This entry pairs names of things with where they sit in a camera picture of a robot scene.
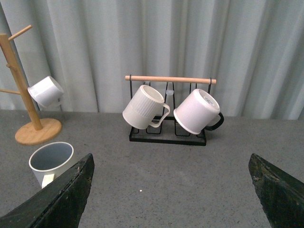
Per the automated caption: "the grey curtain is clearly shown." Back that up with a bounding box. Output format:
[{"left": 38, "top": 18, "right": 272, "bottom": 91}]
[{"left": 0, "top": 0, "right": 304, "bottom": 120}]

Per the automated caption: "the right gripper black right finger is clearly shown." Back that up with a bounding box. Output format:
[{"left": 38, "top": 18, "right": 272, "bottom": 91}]
[{"left": 248, "top": 153, "right": 304, "bottom": 228}]

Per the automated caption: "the cream ribbed mug grey inside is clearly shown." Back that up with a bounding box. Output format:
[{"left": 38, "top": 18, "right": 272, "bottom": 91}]
[{"left": 28, "top": 142, "right": 77, "bottom": 188}]

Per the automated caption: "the white mug black handle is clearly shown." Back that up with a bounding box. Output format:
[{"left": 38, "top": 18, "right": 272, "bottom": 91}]
[{"left": 173, "top": 89, "right": 224, "bottom": 135}]

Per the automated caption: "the black wire mug rack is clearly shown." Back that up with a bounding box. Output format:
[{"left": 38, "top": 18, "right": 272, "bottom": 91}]
[{"left": 125, "top": 75, "right": 224, "bottom": 146}]

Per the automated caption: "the white mug on tree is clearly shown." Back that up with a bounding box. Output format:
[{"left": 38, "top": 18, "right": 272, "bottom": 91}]
[{"left": 28, "top": 76, "right": 64, "bottom": 108}]

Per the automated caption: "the cream ribbed mug on rack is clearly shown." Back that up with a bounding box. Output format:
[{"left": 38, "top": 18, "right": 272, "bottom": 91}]
[{"left": 123, "top": 85, "right": 171, "bottom": 130}]

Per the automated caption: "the wooden mug tree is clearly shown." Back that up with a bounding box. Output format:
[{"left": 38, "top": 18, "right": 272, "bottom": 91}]
[{"left": 0, "top": 25, "right": 62, "bottom": 145}]

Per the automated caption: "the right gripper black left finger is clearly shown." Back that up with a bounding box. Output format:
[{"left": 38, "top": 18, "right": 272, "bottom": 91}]
[{"left": 0, "top": 153, "right": 95, "bottom": 228}]

